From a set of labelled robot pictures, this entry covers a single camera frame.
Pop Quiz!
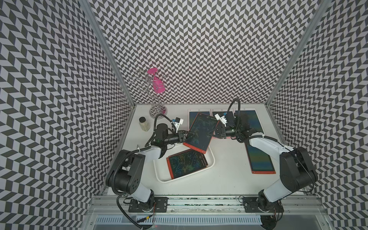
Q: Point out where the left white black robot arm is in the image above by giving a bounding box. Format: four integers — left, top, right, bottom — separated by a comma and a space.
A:
105, 123, 189, 209

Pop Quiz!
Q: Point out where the aluminium corner post right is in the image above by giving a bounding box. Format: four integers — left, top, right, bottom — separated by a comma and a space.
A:
265, 0, 332, 107

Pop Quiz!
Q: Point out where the aluminium corner post left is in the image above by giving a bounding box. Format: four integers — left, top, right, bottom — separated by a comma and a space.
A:
79, 0, 136, 106

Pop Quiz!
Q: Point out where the chrome wire jewelry stand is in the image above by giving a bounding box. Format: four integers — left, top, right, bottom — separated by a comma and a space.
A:
130, 69, 167, 118

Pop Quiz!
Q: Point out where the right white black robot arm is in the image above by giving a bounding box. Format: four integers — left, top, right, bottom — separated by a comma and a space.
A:
213, 113, 318, 213

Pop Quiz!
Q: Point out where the aluminium corner post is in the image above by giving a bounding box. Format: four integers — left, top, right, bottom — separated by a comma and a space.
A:
79, 0, 136, 106
265, 0, 332, 107

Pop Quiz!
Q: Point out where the glass spice jar black lid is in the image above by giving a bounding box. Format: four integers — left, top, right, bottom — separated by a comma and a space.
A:
139, 117, 150, 132

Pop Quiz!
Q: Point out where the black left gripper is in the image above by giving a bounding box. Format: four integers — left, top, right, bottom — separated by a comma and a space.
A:
164, 130, 196, 145

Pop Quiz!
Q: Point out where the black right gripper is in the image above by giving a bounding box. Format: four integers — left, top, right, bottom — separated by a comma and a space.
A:
206, 124, 240, 139

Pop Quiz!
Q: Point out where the pink writing tablet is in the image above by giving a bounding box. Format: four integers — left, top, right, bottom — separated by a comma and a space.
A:
188, 109, 211, 128
240, 108, 264, 133
211, 109, 234, 118

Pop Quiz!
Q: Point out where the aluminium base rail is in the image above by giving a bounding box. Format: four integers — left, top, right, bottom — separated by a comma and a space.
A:
87, 195, 327, 215

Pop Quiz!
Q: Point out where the red writing tablet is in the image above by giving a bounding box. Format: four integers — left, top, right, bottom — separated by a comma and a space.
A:
245, 144, 276, 174
166, 149, 208, 180
183, 113, 219, 154

